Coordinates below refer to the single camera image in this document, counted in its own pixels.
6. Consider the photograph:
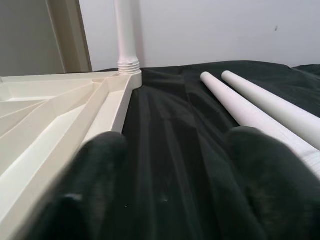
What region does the white plastic table leg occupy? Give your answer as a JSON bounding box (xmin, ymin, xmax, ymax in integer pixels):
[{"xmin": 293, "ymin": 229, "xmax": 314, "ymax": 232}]
[
  {"xmin": 114, "ymin": 0, "xmax": 141, "ymax": 75},
  {"xmin": 221, "ymin": 70, "xmax": 320, "ymax": 151},
  {"xmin": 201, "ymin": 71, "xmax": 320, "ymax": 176}
]

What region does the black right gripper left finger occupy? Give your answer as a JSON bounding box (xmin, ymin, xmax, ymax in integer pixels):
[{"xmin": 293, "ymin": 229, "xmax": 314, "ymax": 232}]
[{"xmin": 32, "ymin": 132, "xmax": 129, "ymax": 240}]

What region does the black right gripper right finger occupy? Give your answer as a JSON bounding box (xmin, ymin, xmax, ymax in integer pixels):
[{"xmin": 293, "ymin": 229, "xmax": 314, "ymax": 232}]
[{"xmin": 224, "ymin": 126, "xmax": 320, "ymax": 240}]

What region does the black table cloth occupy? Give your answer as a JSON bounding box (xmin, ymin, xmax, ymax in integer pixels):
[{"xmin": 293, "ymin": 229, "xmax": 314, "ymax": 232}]
[{"xmin": 94, "ymin": 59, "xmax": 320, "ymax": 240}]

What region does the beige door frame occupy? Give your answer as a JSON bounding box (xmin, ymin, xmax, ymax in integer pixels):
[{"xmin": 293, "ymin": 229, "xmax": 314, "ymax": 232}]
[{"xmin": 46, "ymin": 0, "xmax": 93, "ymax": 74}]

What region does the white plastic table top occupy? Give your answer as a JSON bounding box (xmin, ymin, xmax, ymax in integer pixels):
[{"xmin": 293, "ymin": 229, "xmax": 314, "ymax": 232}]
[{"xmin": 0, "ymin": 70, "xmax": 143, "ymax": 227}]

